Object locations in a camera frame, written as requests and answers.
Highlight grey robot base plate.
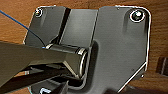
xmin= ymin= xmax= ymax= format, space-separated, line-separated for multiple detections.
xmin=23 ymin=5 xmax=154 ymax=94

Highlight blue cable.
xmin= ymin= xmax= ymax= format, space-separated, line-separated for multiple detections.
xmin=0 ymin=9 xmax=46 ymax=49

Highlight black robot joint cylinder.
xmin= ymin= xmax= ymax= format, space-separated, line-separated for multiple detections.
xmin=44 ymin=43 xmax=90 ymax=81

